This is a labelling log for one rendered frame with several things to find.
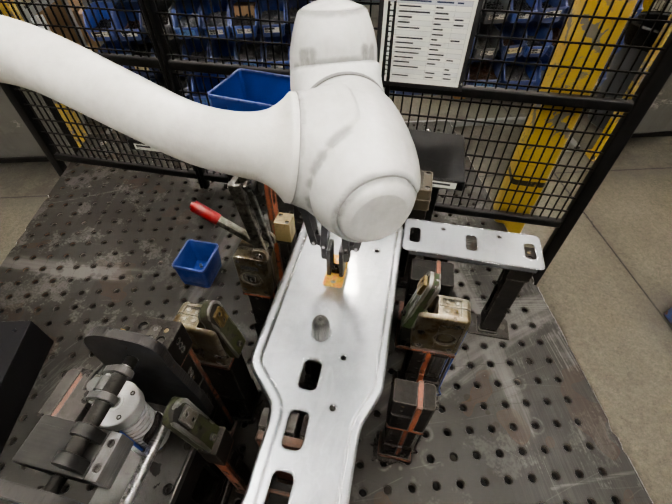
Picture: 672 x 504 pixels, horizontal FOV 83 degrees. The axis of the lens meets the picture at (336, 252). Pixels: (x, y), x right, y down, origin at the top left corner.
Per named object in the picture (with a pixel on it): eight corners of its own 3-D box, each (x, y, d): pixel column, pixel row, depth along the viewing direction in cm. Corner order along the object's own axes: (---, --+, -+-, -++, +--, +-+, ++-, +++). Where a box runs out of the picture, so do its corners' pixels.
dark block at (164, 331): (229, 445, 83) (164, 352, 52) (199, 438, 84) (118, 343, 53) (237, 421, 86) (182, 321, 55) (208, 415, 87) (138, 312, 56)
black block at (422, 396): (418, 472, 79) (449, 424, 58) (367, 460, 81) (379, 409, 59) (420, 432, 85) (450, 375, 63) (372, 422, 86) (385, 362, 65)
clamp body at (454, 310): (439, 413, 88) (483, 336, 62) (388, 402, 89) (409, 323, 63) (440, 376, 93) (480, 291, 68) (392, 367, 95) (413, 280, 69)
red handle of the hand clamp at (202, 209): (266, 253, 71) (187, 208, 66) (261, 258, 72) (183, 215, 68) (273, 237, 74) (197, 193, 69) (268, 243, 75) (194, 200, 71)
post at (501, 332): (508, 340, 100) (555, 269, 78) (465, 332, 101) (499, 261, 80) (506, 319, 104) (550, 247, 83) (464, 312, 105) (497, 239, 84)
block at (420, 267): (432, 359, 96) (459, 294, 75) (388, 351, 98) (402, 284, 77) (434, 327, 102) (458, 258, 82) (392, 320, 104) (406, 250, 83)
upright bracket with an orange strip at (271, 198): (289, 312, 105) (264, 158, 69) (285, 311, 106) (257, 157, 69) (292, 304, 107) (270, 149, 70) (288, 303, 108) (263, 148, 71)
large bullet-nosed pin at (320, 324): (328, 347, 67) (327, 327, 62) (310, 343, 68) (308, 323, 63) (331, 331, 69) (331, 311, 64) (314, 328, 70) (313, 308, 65)
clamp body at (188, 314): (256, 429, 85) (217, 347, 58) (208, 418, 87) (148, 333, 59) (269, 389, 91) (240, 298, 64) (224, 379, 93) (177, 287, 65)
